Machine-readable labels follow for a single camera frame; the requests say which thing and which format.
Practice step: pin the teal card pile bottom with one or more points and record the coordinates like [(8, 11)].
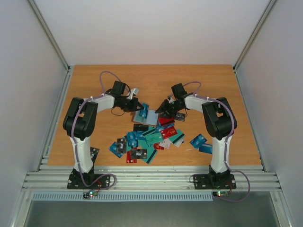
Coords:
[(154, 138)]

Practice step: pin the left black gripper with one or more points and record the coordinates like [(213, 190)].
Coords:
[(134, 106)]

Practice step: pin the left controller board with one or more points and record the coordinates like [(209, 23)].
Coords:
[(91, 194)]

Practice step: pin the blue card left edge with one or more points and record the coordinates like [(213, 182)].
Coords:
[(113, 149)]

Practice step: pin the dark red card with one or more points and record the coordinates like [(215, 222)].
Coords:
[(165, 121)]

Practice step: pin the aluminium frame rails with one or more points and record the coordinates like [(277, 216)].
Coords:
[(151, 178)]

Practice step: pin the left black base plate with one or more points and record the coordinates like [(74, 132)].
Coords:
[(92, 180)]

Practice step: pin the black VIP card far left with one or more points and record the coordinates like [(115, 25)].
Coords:
[(94, 153)]

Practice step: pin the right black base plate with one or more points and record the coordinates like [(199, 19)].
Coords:
[(206, 182)]

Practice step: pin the black vip card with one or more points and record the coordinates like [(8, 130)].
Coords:
[(94, 153), (121, 145), (180, 116), (138, 153)]

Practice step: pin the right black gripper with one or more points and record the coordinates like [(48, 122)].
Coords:
[(169, 107)]

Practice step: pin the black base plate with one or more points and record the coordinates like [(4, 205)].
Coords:
[(206, 182), (92, 180)]

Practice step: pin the right controller board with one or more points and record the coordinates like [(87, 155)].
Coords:
[(221, 193)]

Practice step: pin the black VIP card top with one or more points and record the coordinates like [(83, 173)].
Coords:
[(180, 116)]

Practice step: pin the controller board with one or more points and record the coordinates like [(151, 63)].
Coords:
[(91, 194), (221, 193)]

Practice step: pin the red gold VIP card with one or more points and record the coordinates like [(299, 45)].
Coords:
[(168, 132)]

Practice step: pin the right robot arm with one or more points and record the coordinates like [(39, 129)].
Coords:
[(220, 124)]

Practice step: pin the blue VIP chip card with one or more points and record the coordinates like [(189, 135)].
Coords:
[(144, 112)]

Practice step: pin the blue card far right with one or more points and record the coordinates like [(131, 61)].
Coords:
[(206, 148)]

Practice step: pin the grey slotted cable duct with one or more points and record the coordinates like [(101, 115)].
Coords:
[(123, 196)]

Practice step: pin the black plain card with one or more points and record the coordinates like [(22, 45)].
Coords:
[(140, 127)]

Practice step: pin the black VIP card bottom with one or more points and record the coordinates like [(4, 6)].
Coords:
[(138, 153)]

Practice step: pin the blue card pile centre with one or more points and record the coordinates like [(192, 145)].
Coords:
[(132, 139)]

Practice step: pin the blue card right upper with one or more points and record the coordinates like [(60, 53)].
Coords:
[(198, 141)]

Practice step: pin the brown leather card holder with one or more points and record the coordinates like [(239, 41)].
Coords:
[(151, 119)]

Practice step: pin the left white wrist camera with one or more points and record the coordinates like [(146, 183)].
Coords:
[(132, 93)]

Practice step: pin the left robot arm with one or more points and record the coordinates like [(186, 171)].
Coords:
[(79, 124)]

